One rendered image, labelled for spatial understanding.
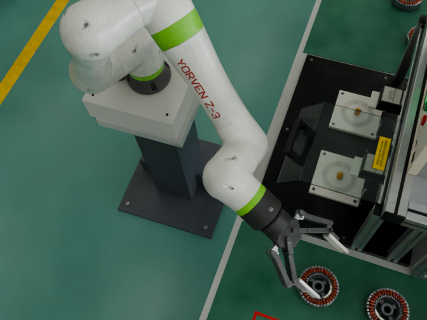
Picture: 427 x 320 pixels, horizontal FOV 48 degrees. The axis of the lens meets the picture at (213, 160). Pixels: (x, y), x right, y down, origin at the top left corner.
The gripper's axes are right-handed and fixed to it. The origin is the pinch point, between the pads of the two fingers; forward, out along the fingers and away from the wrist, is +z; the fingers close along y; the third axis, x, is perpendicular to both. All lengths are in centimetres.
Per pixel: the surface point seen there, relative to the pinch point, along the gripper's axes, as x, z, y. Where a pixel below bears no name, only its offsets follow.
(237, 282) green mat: -27.4, -6.9, 11.7
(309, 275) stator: -16.7, 5.0, -1.4
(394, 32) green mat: -29, -13, -96
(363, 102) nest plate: -24, -9, -61
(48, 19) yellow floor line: -188, -143, -64
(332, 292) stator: -12.9, 11.4, -0.8
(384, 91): -9, -11, -57
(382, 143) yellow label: 7.3, -10.5, -32.2
